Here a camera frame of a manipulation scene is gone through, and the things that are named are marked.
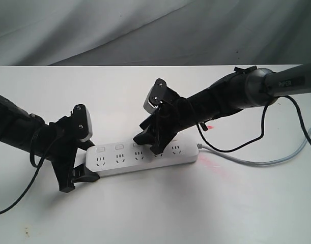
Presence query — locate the black right camera cable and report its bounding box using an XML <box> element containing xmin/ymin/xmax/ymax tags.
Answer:
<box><xmin>195</xmin><ymin>95</ymin><xmax>311</xmax><ymax>212</ymax></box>

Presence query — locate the black left camera cable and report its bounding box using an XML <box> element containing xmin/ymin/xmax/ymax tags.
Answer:
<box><xmin>0</xmin><ymin>127</ymin><xmax>62</xmax><ymax>215</ymax></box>

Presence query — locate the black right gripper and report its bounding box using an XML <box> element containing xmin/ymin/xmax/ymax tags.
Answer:
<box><xmin>133</xmin><ymin>86</ymin><xmax>195</xmax><ymax>155</ymax></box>

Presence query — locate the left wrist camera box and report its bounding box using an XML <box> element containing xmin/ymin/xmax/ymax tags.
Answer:
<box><xmin>70</xmin><ymin>104</ymin><xmax>93</xmax><ymax>142</ymax></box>

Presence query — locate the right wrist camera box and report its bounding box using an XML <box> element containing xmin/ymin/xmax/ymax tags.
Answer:
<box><xmin>143</xmin><ymin>78</ymin><xmax>167</xmax><ymax>114</ymax></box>

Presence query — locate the black camera cable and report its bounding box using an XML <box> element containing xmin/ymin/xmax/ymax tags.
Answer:
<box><xmin>0</xmin><ymin>127</ymin><xmax>62</xmax><ymax>215</ymax></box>
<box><xmin>195</xmin><ymin>95</ymin><xmax>311</xmax><ymax>212</ymax></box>

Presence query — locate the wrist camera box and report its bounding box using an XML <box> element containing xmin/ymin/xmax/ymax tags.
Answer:
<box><xmin>143</xmin><ymin>78</ymin><xmax>167</xmax><ymax>114</ymax></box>
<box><xmin>70</xmin><ymin>104</ymin><xmax>93</xmax><ymax>142</ymax></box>

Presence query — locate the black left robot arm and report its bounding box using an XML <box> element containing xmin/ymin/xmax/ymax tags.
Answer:
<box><xmin>0</xmin><ymin>95</ymin><xmax>100</xmax><ymax>193</ymax></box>

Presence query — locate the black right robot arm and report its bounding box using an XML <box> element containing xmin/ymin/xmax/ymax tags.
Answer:
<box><xmin>133</xmin><ymin>63</ymin><xmax>311</xmax><ymax>155</ymax></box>

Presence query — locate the white backdrop cloth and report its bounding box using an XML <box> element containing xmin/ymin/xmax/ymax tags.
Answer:
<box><xmin>0</xmin><ymin>1</ymin><xmax>311</xmax><ymax>66</ymax></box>

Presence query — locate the grey power cable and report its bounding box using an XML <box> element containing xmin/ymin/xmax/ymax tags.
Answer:
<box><xmin>196</xmin><ymin>91</ymin><xmax>311</xmax><ymax>167</ymax></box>

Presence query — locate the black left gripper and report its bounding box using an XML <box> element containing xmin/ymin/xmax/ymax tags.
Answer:
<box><xmin>48</xmin><ymin>114</ymin><xmax>100</xmax><ymax>193</ymax></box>

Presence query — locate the white five-outlet power strip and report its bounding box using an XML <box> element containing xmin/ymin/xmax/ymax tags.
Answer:
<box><xmin>86</xmin><ymin>136</ymin><xmax>199</xmax><ymax>177</ymax></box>

